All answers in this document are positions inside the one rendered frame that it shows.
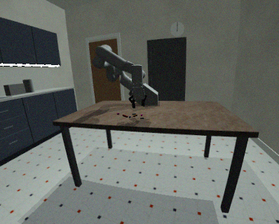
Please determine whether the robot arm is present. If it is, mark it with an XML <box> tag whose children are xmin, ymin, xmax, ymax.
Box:
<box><xmin>93</xmin><ymin>45</ymin><xmax>145</xmax><ymax>96</ymax></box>

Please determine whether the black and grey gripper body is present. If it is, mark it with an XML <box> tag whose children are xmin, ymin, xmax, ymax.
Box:
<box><xmin>132</xmin><ymin>87</ymin><xmax>145</xmax><ymax>101</ymax></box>

